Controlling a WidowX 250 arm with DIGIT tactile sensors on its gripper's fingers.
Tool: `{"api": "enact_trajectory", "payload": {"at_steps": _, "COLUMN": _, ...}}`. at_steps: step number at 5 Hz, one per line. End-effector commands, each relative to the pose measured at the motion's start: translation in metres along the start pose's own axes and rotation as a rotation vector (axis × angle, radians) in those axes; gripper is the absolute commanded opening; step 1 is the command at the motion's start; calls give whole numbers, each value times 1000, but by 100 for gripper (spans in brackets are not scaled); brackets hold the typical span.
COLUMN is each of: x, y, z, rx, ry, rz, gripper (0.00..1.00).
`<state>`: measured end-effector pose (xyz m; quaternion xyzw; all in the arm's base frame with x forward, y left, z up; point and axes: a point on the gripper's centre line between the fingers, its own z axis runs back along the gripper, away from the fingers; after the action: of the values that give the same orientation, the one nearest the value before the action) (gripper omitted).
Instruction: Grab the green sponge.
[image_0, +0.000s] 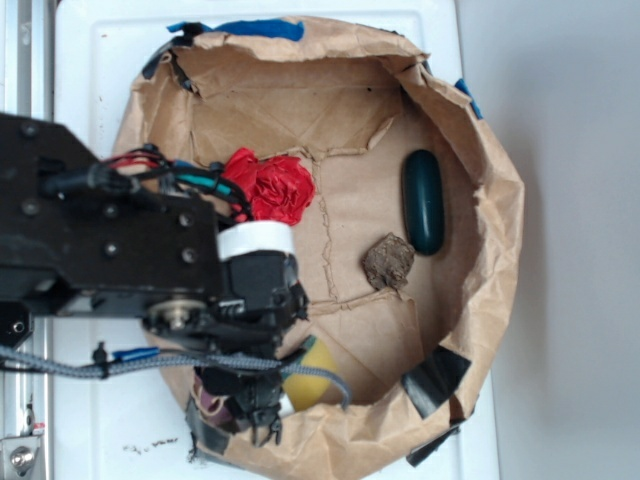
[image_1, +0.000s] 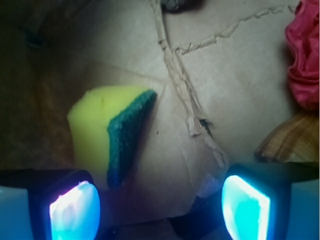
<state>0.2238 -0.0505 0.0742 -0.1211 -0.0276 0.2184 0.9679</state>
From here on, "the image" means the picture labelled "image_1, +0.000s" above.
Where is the brown paper bag basket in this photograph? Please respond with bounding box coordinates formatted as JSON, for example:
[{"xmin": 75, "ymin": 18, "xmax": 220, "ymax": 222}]
[{"xmin": 0, "ymin": 0, "xmax": 320, "ymax": 226}]

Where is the orange spiral seashell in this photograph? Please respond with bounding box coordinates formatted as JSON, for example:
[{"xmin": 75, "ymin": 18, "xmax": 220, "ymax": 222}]
[{"xmin": 255, "ymin": 110, "xmax": 320, "ymax": 163}]

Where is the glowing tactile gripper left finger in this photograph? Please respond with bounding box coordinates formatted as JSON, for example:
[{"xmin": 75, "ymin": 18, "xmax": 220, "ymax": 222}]
[{"xmin": 0, "ymin": 169, "xmax": 101, "ymax": 240}]

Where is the brown rough rock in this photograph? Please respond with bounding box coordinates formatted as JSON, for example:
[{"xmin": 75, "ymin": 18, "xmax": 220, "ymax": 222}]
[{"xmin": 160, "ymin": 0, "xmax": 206, "ymax": 13}]

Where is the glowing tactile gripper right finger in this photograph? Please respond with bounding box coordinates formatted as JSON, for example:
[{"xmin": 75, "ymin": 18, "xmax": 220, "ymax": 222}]
[{"xmin": 221, "ymin": 162, "xmax": 320, "ymax": 240}]

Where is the yellow sponge with green scourer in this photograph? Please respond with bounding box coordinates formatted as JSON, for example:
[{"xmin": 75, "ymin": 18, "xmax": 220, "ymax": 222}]
[{"xmin": 67, "ymin": 85, "xmax": 157, "ymax": 189}]

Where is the red crumpled paper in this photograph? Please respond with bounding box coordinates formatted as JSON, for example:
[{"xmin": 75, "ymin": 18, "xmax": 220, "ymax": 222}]
[{"xmin": 285, "ymin": 0, "xmax": 320, "ymax": 111}]

